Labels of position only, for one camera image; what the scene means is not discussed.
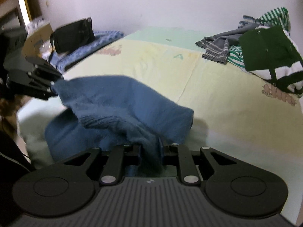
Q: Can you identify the wooden door frame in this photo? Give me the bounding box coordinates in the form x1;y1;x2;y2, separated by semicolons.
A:
0;0;36;29

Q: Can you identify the blue checkered blanket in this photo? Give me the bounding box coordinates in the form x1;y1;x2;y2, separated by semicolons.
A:
48;30;125;74

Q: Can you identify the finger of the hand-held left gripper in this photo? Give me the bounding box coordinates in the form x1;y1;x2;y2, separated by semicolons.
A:
7;69;58;100
25;56;64;82

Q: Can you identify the dark green garment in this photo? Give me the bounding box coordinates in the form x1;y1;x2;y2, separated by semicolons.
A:
238;26;303;98

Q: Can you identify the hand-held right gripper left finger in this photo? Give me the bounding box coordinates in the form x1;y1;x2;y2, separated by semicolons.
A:
64;143;142;186

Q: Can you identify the blue knit sweater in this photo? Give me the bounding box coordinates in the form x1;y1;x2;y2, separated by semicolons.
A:
45;75;194;171

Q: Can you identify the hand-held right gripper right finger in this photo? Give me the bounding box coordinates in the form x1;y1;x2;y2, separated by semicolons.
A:
157;137;237;185

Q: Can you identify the grey striped garment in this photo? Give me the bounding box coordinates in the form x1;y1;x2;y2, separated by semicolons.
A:
195;15;261;65

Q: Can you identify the green white striped garment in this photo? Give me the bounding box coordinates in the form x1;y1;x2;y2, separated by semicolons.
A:
227;7;291;72

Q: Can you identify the cardboard box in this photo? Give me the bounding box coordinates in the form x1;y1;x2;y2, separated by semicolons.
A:
22;22;54;58

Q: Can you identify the person's black jacket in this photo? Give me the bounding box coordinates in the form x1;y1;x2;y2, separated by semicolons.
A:
0;130;36;227

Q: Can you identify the black shoulder bag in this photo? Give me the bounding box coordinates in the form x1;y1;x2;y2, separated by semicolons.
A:
49;17;95;55

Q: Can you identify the clear plastic bag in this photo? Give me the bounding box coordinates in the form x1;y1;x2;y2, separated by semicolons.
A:
26;16;48;29

